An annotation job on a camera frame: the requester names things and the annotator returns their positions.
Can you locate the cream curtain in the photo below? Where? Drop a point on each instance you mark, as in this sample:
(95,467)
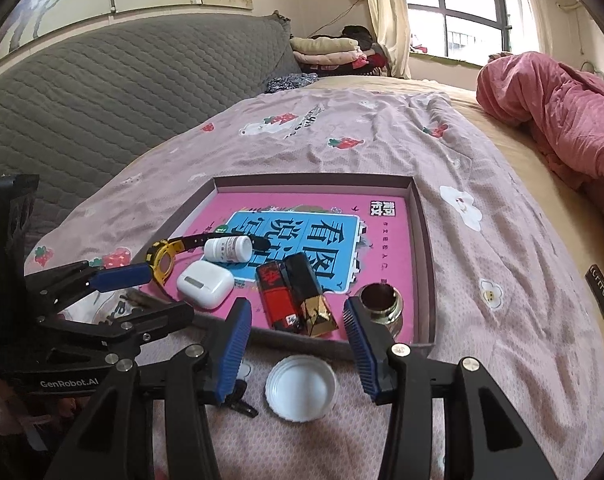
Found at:
(381,10)
(536,5)

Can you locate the pink and blue book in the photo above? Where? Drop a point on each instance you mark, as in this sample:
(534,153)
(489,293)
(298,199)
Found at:
(381,270)

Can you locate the red and black box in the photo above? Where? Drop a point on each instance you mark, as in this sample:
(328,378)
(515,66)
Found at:
(277,300)

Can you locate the black box with gold foil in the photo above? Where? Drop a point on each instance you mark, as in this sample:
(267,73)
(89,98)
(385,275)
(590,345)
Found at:
(304,275)

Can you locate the window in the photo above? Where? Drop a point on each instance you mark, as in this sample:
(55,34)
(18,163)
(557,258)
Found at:
(471,30)

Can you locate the pink quilt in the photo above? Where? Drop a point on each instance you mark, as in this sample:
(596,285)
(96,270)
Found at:
(556,105)

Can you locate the yellow and black wristwatch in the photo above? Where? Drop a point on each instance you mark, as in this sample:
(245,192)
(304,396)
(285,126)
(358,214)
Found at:
(164,260)

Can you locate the black and gold tag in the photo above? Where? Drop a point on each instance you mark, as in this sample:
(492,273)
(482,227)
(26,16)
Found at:
(601,290)

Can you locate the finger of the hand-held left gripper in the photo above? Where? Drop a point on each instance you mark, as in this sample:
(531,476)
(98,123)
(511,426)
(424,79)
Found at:
(122,275)
(147,317)

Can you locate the white round lid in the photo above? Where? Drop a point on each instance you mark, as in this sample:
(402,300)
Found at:
(302,387)

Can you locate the grey shallow cardboard box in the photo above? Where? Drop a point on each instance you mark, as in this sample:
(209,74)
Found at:
(312,181)

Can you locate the white earbuds case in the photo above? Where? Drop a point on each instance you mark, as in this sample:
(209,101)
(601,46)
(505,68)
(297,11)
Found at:
(204,282)

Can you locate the white metal chair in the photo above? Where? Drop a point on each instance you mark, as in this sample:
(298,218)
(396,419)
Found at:
(594,70)

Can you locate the grey quilted headboard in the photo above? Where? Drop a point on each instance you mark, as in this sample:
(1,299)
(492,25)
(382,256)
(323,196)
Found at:
(107,100)

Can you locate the dark patterned cloth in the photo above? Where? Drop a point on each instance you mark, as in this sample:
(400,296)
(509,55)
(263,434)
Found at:
(292,82)

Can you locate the small black clip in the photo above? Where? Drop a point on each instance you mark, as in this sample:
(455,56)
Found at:
(244,405)

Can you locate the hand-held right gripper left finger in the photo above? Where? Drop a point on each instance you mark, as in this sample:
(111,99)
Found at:
(234,350)

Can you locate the strawberry print blanket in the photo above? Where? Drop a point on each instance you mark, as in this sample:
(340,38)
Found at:
(332,125)

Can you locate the white pill bottle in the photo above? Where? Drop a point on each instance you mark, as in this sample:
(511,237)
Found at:
(227,249)

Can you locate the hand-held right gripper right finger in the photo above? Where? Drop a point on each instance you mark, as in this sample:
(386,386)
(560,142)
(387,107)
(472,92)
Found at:
(362,355)

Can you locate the metal threaded fitting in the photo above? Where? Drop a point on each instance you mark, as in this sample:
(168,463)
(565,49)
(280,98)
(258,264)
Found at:
(381,305)

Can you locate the stack of folded clothes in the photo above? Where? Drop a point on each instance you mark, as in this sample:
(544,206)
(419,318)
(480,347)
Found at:
(322,47)

